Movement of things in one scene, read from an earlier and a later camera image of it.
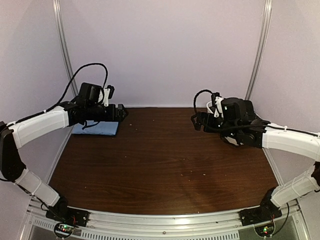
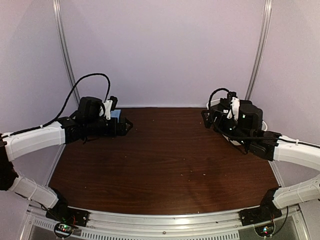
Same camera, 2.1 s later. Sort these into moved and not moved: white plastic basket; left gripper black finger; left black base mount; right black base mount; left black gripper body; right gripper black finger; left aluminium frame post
Moved: left black gripper body; left gripper black finger; right gripper black finger
Not moved: white plastic basket; right black base mount; left black base mount; left aluminium frame post
